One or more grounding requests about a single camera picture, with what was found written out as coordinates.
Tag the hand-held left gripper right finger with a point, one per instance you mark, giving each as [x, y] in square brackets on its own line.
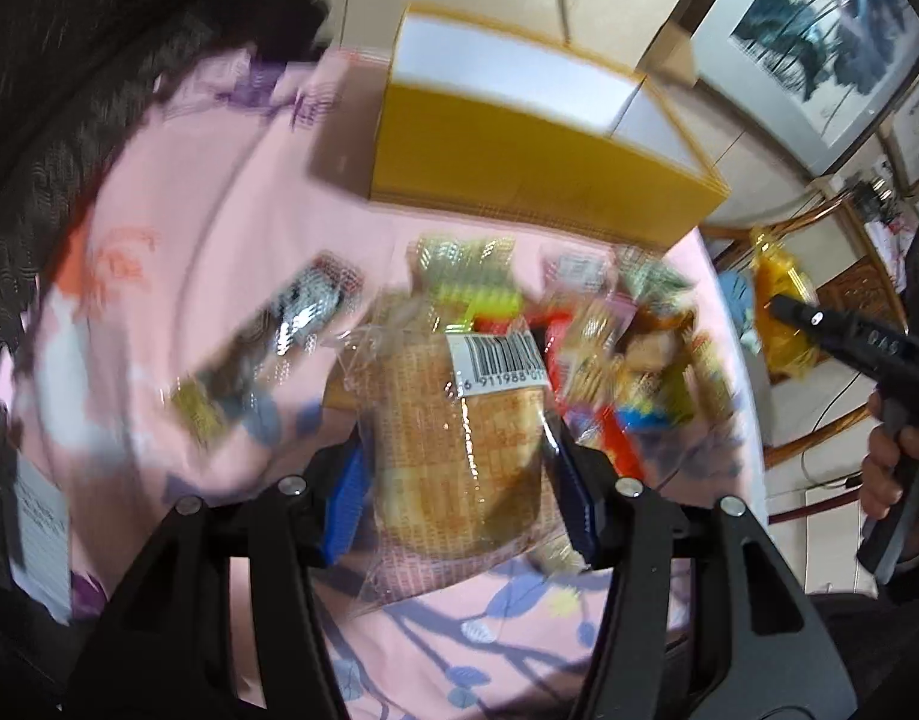
[579, 510]

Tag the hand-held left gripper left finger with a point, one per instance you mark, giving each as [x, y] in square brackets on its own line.
[346, 499]

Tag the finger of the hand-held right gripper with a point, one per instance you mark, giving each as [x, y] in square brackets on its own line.
[849, 334]

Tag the clear cake packet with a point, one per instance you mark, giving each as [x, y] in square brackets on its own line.
[459, 457]

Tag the yellow cardboard box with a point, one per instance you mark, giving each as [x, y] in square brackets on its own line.
[534, 127]

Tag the person's right hand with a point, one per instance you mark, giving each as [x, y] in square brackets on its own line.
[891, 472]

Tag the wooden armchair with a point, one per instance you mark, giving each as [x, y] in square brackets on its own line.
[842, 300]

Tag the yellow plastic bag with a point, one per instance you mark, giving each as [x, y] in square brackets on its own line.
[785, 330]

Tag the red snack packet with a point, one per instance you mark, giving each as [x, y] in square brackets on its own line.
[623, 439]

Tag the blue cloth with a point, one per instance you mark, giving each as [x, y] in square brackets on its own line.
[737, 307]

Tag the dark silver snack packet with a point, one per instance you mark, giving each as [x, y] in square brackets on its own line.
[279, 337]

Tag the green white snack packet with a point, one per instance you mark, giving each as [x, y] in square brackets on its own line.
[658, 283]

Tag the small framed picture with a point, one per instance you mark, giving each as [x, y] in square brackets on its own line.
[917, 135]

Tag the green yellow snack packet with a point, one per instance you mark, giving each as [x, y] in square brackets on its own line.
[463, 274]

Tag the pink floral tablecloth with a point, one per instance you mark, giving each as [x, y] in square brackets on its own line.
[204, 240]

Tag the framed ink painting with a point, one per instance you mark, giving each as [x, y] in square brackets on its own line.
[819, 37]

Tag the white paper label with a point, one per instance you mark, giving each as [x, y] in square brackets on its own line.
[43, 540]

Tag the dark carved wooden furniture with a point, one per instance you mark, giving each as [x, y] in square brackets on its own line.
[69, 52]

